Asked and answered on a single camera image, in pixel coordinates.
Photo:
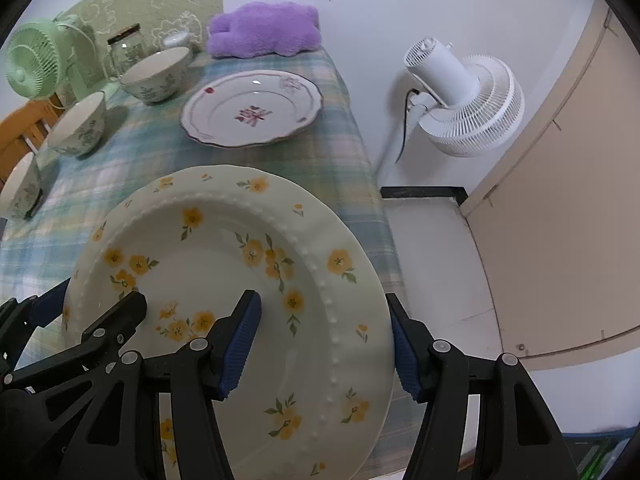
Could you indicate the beige door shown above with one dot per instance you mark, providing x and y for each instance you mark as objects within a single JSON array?
[{"x": 575, "y": 210}]

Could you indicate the large white floral bowl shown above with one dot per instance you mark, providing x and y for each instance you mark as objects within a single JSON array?
[{"x": 160, "y": 77}]

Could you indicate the white fan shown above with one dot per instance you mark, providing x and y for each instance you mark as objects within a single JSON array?
[{"x": 475, "y": 105}]

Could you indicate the black threshold strip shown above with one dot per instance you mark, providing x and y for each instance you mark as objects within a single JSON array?
[{"x": 425, "y": 194}]

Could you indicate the yellow floral plate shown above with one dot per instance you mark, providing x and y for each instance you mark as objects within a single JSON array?
[{"x": 210, "y": 240}]

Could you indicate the glass jar with lid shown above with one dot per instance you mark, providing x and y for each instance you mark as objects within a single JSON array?
[{"x": 125, "y": 55}]

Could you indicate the purple plush cushion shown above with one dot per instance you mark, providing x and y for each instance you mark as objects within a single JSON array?
[{"x": 265, "y": 30}]

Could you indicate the cotton swab container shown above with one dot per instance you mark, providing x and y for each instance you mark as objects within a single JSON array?
[{"x": 175, "y": 40}]

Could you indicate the green desk fan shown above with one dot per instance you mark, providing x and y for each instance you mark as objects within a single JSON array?
[{"x": 35, "y": 60}]

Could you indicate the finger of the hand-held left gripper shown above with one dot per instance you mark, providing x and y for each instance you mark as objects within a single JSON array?
[
  {"x": 47, "y": 302},
  {"x": 120, "y": 317}
]

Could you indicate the blue green container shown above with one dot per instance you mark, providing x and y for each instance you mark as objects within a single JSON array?
[{"x": 600, "y": 455}]

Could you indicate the white plate red pattern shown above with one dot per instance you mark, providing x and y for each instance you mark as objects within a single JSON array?
[{"x": 235, "y": 95}]

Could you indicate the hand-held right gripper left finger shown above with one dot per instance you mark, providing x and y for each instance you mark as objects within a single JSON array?
[{"x": 240, "y": 345}]

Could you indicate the wooden headboard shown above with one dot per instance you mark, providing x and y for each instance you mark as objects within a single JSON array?
[{"x": 15, "y": 130}]

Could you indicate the plaid tablecloth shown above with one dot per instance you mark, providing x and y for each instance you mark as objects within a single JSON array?
[{"x": 325, "y": 170}]

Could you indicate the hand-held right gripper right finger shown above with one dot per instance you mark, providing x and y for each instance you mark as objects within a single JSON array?
[{"x": 405, "y": 360}]

